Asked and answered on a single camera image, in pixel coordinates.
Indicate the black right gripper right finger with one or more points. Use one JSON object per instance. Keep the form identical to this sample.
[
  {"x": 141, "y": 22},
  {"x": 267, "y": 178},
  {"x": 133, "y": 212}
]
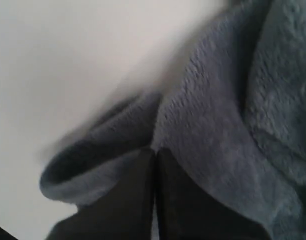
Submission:
[{"x": 186, "y": 212}]

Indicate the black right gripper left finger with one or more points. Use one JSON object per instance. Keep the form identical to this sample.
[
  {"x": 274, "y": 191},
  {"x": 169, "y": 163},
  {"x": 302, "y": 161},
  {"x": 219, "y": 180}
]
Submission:
[{"x": 125, "y": 213}]

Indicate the blue-grey fleece towel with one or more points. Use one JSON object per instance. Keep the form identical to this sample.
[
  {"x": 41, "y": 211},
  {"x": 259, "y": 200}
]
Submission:
[{"x": 235, "y": 123}]

